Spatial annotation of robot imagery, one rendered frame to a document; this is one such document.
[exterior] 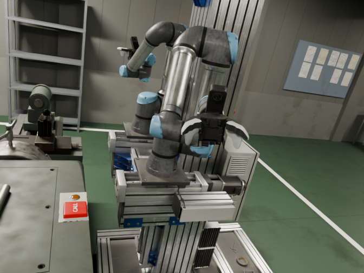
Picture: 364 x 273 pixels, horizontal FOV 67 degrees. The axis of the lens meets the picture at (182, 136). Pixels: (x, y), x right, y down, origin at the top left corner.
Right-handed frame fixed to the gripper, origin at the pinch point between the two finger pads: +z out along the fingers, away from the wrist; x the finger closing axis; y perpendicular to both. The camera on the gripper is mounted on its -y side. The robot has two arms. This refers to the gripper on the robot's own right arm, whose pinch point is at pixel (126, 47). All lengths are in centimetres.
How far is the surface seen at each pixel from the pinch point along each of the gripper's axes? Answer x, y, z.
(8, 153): -93, 22, -84
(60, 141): -59, 54, -23
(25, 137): -77, 51, -12
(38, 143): -74, 47, -32
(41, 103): -58, 42, 21
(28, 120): -67, 56, 27
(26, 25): -11, 17, 281
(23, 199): -95, 20, -117
